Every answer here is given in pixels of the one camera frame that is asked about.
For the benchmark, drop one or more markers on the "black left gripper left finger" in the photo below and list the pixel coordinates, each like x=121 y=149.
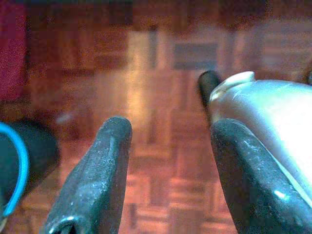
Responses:
x=97 y=175

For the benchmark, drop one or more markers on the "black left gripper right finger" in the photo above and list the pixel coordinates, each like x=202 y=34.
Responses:
x=253 y=185

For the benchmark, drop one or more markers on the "black round trash bin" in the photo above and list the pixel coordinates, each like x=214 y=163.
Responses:
x=36 y=151

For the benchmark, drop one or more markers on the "black robot left foot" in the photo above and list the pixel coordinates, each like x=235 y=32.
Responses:
x=208 y=85

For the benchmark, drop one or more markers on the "red fabric bundle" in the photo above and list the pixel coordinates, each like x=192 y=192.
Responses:
x=12 y=48

